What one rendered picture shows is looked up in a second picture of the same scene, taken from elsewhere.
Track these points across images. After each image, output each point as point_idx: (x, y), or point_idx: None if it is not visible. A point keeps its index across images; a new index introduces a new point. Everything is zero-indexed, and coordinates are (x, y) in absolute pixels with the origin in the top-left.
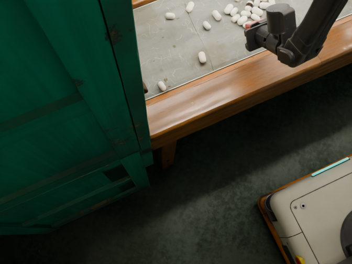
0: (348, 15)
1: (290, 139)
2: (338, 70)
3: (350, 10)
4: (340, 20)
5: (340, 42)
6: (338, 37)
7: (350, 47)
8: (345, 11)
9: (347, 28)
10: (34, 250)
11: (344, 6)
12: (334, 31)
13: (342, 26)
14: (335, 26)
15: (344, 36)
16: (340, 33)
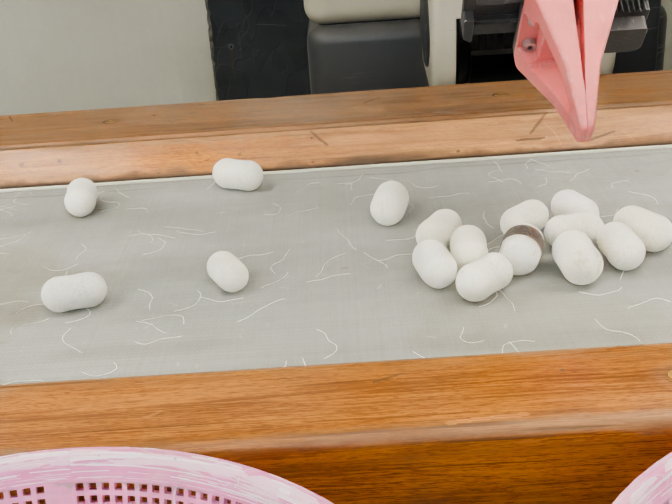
0: (555, 152)
1: None
2: None
3: (536, 160)
4: (603, 138)
5: (653, 81)
6: (654, 87)
7: (617, 74)
8: (557, 161)
9: (605, 97)
10: None
11: (552, 171)
12: (663, 96)
13: (621, 101)
14: (654, 104)
15: (625, 88)
16: (639, 92)
